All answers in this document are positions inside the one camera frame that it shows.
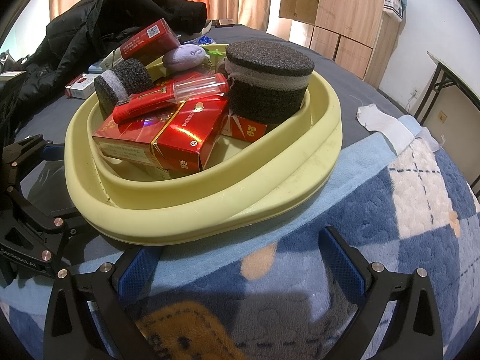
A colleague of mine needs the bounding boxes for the black jacket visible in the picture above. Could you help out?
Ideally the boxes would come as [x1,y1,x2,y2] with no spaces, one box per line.
[0,0,209,136]

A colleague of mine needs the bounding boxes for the large black grey sponge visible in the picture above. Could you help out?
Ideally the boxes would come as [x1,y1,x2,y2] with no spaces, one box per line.
[224,40,315,124]

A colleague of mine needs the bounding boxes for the white plastic bag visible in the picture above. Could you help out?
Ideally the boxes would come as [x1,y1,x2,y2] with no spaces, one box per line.
[382,0,407,21]

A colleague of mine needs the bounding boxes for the red white cigarette pack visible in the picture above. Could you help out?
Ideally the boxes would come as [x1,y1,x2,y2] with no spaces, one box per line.
[64,74,97,100]

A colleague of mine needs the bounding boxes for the blue checked plush blanket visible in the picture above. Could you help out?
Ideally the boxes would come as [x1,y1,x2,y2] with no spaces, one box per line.
[0,114,480,360]

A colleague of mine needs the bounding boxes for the red and white cigarette carton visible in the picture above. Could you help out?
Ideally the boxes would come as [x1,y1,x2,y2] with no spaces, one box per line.
[98,19,179,71]

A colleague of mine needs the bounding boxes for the red lighter clear cap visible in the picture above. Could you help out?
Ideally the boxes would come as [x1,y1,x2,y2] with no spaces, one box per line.
[112,74,230,124]

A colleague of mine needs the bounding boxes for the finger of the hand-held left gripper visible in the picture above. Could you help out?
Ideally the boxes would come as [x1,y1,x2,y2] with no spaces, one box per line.
[5,187,91,241]
[0,133,67,188]

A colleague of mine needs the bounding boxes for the small black grey sponge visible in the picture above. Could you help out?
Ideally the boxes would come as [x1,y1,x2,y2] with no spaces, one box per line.
[94,58,154,115]

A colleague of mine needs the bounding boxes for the green leaf keychain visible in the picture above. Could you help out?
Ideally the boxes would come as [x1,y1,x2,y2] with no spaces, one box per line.
[202,45,228,59]

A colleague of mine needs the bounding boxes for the wooden wardrobe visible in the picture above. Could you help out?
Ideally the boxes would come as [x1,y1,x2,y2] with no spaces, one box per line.
[278,0,409,91]

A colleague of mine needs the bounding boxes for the white sock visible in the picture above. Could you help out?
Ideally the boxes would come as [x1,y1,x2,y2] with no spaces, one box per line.
[355,103,418,155]

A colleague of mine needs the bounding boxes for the folding table black legs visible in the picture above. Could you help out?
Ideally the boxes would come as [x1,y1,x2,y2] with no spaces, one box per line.
[414,50,480,128]

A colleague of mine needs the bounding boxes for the yellow plastic basin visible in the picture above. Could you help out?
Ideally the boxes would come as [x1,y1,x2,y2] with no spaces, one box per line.
[64,43,343,247]

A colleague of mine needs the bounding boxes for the red cigarette carton gold band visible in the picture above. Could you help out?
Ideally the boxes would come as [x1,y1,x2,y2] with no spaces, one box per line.
[92,97,230,171]

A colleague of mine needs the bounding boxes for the small red cigarette box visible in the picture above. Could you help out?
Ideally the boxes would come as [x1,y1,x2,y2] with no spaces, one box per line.
[220,112,269,141]

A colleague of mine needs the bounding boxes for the blue foil packet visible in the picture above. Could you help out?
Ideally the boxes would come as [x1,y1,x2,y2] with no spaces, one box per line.
[184,34,217,46]

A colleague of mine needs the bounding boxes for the purple plush toy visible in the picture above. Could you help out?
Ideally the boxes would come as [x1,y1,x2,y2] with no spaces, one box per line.
[162,43,208,73]

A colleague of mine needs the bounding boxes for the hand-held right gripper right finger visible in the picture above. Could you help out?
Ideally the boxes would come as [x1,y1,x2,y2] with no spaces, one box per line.
[318,226,445,360]

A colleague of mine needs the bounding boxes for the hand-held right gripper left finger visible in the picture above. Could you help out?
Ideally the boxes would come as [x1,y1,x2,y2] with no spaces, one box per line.
[43,247,162,360]

